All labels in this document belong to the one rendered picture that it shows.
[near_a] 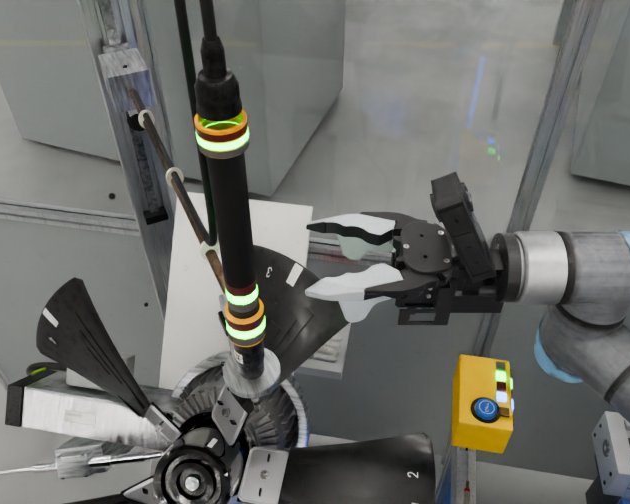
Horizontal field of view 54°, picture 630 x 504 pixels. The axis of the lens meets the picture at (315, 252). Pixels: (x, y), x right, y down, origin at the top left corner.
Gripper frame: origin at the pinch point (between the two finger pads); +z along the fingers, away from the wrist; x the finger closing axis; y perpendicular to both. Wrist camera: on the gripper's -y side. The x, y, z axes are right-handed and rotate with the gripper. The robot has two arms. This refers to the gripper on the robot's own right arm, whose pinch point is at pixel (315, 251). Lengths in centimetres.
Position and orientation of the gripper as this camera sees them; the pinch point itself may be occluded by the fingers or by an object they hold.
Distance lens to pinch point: 61.5
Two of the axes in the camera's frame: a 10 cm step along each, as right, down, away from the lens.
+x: 0.1, -7.0, 7.2
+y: 0.0, 7.2, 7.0
